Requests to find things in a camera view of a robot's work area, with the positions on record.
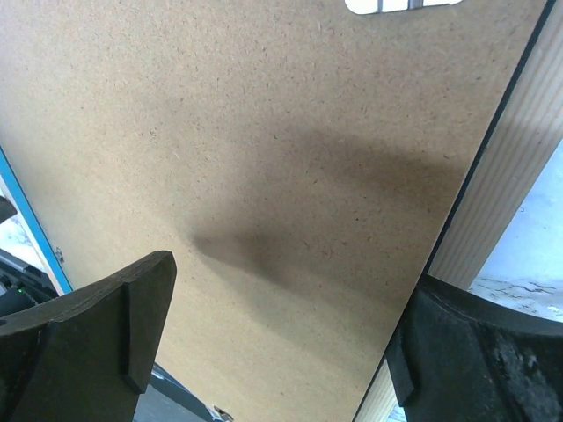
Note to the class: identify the blue wooden picture frame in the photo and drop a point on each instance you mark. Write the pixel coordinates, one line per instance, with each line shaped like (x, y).
(506, 176)

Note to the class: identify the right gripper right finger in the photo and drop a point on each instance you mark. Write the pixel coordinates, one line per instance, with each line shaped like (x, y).
(457, 357)

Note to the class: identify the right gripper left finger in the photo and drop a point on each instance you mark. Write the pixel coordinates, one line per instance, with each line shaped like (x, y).
(87, 355)

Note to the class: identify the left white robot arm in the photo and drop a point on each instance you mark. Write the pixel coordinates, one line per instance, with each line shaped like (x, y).
(23, 286)

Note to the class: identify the brown fibreboard backing board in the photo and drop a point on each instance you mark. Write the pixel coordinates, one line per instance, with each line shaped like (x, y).
(264, 176)

